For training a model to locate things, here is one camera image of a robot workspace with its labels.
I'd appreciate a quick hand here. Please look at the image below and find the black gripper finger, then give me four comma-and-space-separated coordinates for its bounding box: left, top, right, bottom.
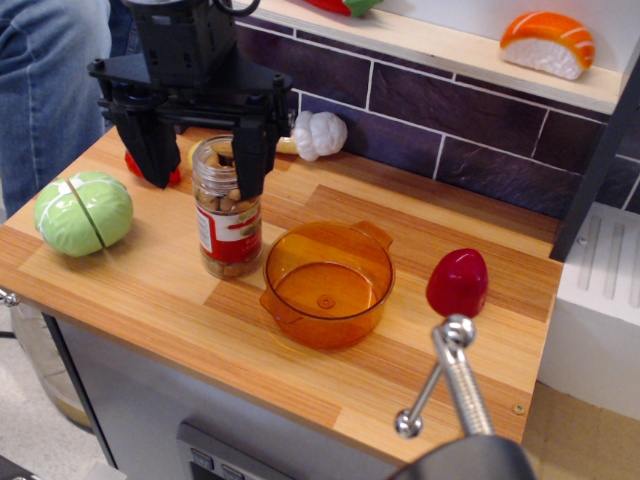
232, 118, 278, 200
113, 111, 181, 189

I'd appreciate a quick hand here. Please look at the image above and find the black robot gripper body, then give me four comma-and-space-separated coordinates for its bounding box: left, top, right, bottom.
88, 1, 292, 131

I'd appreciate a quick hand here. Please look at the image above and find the clear almond jar red label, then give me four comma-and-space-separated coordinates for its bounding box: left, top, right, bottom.
191, 135, 263, 279

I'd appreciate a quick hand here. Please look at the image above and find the orange transparent plastic pot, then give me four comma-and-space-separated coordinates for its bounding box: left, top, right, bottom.
260, 221, 395, 350

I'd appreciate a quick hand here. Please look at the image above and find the yellow toy lemon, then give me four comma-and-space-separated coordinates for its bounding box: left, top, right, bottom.
187, 140, 203, 171

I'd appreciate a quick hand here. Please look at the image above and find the red toy strawberry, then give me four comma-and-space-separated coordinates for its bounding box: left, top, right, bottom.
124, 151, 181, 184

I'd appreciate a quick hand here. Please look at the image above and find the white toy garlic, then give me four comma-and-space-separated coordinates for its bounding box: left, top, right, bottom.
276, 111, 348, 161

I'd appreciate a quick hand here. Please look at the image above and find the person in blue jeans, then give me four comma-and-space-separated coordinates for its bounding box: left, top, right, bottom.
1, 0, 139, 216

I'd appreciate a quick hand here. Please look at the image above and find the green toy cabbage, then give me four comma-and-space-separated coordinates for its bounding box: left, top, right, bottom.
34, 171, 134, 257

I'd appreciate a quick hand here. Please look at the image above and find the red green toy pepper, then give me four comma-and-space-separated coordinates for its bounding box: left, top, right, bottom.
306, 0, 382, 17

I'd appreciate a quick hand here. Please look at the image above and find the chrome knob at left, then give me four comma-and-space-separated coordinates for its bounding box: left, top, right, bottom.
0, 289, 21, 308

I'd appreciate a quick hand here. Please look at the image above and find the dark red toy fruit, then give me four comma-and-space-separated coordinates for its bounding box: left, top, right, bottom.
426, 248, 489, 318

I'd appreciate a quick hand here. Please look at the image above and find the toy salmon sushi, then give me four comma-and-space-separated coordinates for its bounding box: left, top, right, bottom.
500, 11, 596, 80

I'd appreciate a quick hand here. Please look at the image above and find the grey cabinet control panel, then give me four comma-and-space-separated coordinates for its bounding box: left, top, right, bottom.
176, 422, 289, 480

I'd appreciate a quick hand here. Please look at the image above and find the white ribbed sink unit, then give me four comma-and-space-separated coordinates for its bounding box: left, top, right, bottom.
538, 203, 639, 419

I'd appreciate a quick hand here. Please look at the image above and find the wooden wall shelf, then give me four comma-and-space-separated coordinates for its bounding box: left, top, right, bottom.
254, 1, 636, 115

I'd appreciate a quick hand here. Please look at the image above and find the dark shelf support post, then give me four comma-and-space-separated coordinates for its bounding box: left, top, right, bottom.
550, 43, 639, 262

